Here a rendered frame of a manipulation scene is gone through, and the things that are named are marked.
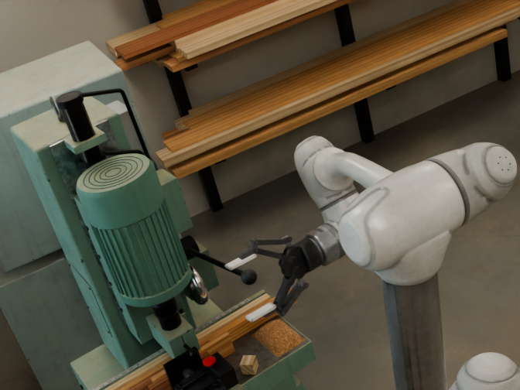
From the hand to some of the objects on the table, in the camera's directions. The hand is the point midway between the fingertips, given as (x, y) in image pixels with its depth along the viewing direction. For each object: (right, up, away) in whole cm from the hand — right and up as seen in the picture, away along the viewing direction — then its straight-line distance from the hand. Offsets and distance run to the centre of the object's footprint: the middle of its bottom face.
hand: (242, 292), depth 184 cm
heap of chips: (+9, -14, +20) cm, 26 cm away
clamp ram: (-11, -25, +10) cm, 29 cm away
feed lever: (-11, -1, +25) cm, 28 cm away
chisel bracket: (-16, -16, +18) cm, 29 cm away
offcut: (+2, -20, +12) cm, 24 cm away
